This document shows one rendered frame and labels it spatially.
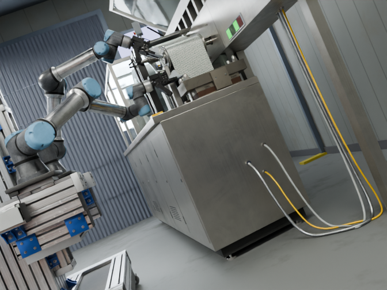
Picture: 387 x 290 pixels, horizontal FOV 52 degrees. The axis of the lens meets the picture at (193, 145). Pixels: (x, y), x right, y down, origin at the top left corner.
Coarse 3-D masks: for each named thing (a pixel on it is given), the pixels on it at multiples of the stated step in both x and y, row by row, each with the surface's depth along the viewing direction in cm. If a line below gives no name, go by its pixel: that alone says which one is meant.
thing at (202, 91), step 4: (236, 72) 235; (232, 76) 234; (236, 76) 235; (232, 80) 234; (236, 80) 235; (240, 80) 235; (208, 84) 230; (212, 84) 231; (232, 84) 234; (196, 88) 228; (200, 88) 229; (204, 88) 229; (208, 88) 230; (212, 88) 231; (224, 88) 232; (192, 92) 235; (196, 92) 228; (200, 92) 229; (204, 92) 229; (208, 92) 230; (212, 92) 230; (196, 96) 232; (200, 96) 229
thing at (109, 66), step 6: (120, 60) 342; (108, 66) 339; (108, 72) 359; (114, 72) 340; (114, 78) 339; (108, 84) 395; (120, 90) 339; (120, 96) 341; (126, 102) 340; (120, 120) 402; (132, 120) 339; (126, 126) 396; (138, 132) 339; (126, 144) 454
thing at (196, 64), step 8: (184, 56) 248; (192, 56) 249; (200, 56) 250; (176, 64) 246; (184, 64) 248; (192, 64) 249; (200, 64) 250; (208, 64) 251; (184, 72) 247; (192, 72) 248; (200, 72) 249
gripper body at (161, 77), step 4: (164, 72) 242; (152, 76) 241; (156, 76) 241; (160, 76) 240; (164, 76) 242; (152, 80) 241; (156, 80) 241; (160, 80) 241; (164, 80) 240; (152, 84) 238; (164, 84) 241; (168, 84) 247
